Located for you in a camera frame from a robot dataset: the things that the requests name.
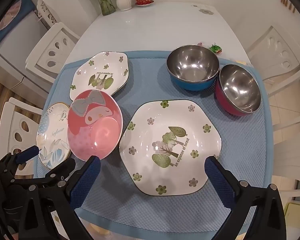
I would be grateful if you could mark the pink cartoon bowl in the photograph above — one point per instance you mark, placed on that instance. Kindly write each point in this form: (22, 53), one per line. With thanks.
(95, 135)

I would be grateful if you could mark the grey flower sticker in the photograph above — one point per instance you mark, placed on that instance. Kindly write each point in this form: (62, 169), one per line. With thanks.
(205, 11)

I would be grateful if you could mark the light blue textured mat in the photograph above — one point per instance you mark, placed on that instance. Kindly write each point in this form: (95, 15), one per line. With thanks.
(145, 85)

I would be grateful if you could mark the blue steel bowl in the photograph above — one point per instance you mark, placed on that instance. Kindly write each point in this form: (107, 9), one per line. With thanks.
(192, 65)

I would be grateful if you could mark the white shelf with items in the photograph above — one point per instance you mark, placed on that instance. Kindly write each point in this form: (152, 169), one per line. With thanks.
(46, 12)

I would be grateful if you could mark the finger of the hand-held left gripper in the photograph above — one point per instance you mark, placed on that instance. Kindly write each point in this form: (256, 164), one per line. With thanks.
(27, 153)
(62, 168)

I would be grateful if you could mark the small hexagonal floral plate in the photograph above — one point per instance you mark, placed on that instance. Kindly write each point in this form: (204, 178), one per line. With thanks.
(100, 62)

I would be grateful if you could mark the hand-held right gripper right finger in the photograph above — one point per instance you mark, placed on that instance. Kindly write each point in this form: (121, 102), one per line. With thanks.
(218, 182)

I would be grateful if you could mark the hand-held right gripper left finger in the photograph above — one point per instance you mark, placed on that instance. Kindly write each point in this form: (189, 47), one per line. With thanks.
(86, 182)

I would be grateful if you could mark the orange wall hooks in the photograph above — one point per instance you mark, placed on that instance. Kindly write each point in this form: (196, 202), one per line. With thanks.
(286, 5)

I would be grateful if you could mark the yellow green box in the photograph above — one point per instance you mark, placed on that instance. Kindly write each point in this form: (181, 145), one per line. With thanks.
(295, 211)

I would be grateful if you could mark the white refrigerator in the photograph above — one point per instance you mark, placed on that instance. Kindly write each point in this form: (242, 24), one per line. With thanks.
(17, 45)

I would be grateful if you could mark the white dining chair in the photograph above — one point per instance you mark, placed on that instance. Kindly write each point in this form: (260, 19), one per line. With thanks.
(297, 135)
(7, 120)
(35, 67)
(270, 42)

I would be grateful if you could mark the red steel bowl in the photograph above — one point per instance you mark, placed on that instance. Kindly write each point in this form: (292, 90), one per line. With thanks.
(240, 87)

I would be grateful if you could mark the blue printed cloth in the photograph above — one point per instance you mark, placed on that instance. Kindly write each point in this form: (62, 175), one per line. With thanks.
(25, 1)

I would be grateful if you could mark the large hexagonal floral plate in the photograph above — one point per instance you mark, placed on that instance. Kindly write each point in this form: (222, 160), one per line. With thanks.
(140, 155)

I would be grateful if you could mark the small green toy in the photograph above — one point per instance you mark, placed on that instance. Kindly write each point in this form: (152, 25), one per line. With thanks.
(215, 48)

